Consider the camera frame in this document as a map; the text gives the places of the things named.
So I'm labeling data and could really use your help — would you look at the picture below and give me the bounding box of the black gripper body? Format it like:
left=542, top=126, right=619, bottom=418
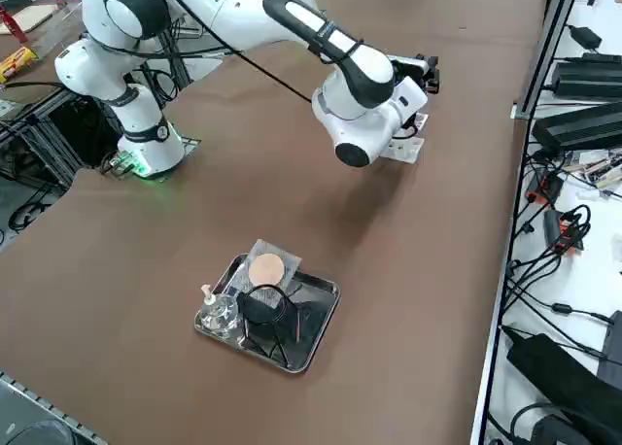
left=391, top=52, right=441, bottom=96

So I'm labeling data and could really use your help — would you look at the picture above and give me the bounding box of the black wire tripod stand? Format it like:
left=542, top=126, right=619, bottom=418
left=234, top=283, right=303, bottom=369

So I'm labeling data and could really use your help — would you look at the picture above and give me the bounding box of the glass alcohol lamp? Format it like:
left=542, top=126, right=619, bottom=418
left=198, top=283, right=245, bottom=340

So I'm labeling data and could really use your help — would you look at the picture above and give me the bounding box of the stainless steel tray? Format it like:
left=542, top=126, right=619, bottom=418
left=193, top=253, right=341, bottom=374

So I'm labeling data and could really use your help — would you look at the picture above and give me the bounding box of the white test tube rack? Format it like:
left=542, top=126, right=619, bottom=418
left=382, top=112, right=430, bottom=165

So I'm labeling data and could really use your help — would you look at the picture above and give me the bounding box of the large dark power adapter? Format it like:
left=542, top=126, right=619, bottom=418
left=531, top=101, right=622, bottom=154

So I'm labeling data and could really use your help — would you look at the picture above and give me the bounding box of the black ribbed power adapter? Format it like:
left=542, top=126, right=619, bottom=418
left=550, top=59, right=622, bottom=102

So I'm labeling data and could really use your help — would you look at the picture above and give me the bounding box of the small black power adapter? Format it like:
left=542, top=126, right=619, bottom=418
left=567, top=24, right=605, bottom=51

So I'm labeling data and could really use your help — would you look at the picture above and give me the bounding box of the black and orange adapter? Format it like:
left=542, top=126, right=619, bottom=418
left=526, top=166, right=566, bottom=206
left=542, top=208, right=587, bottom=256

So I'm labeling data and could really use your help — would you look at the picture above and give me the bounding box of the wooden board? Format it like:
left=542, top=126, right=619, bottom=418
left=0, top=1, right=58, bottom=34

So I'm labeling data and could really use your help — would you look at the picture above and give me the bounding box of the yellow snack packet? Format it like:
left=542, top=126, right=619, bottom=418
left=0, top=45, right=40, bottom=85

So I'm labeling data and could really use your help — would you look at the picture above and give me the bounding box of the aluminium camera post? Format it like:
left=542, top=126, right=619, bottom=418
left=511, top=0, right=585, bottom=121

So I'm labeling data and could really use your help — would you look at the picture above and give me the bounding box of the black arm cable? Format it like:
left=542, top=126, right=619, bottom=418
left=157, top=0, right=315, bottom=104

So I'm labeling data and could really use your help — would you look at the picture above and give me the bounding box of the wire gauze with ceramic centre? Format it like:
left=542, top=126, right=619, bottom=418
left=240, top=238, right=304, bottom=291

